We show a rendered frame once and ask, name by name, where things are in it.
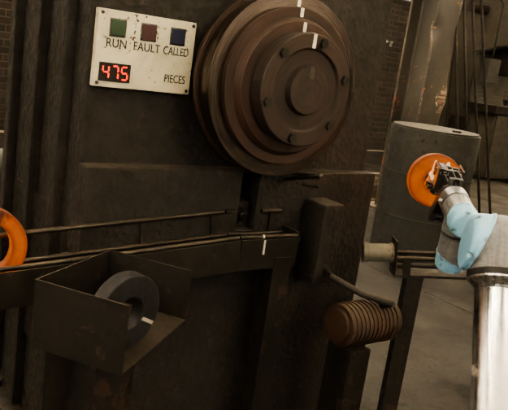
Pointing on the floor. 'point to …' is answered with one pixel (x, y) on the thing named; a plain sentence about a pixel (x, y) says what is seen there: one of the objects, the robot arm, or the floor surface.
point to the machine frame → (167, 205)
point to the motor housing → (353, 349)
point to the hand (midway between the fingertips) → (436, 173)
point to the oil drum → (456, 151)
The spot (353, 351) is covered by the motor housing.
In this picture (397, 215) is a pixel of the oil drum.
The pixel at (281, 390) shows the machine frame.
